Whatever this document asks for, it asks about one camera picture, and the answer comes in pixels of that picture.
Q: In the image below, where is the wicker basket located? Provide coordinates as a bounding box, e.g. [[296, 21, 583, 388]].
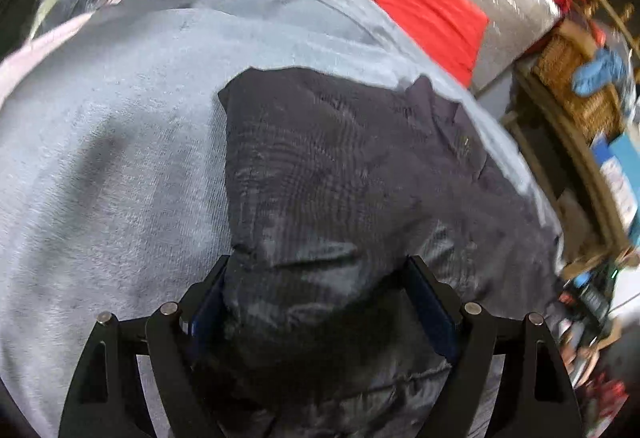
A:
[[532, 26, 626, 141]]

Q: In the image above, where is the blue cloth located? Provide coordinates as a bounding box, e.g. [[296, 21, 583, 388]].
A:
[[571, 49, 628, 98]]

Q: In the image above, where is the wooden shelf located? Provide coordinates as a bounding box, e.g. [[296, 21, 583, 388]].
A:
[[502, 58, 640, 279]]

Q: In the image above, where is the black quilted jacket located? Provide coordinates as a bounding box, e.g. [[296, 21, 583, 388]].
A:
[[190, 66, 563, 438]]

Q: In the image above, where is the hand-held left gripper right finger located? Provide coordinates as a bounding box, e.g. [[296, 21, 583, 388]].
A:
[[404, 255, 585, 438]]

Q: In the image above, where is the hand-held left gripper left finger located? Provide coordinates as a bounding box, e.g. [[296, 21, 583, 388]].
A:
[[58, 255, 232, 438]]

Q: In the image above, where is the pink cloth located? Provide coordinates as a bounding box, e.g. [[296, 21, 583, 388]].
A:
[[0, 11, 93, 106]]

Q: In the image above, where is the grey fleece blanket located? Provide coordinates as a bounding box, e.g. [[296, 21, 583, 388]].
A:
[[0, 0, 568, 438]]

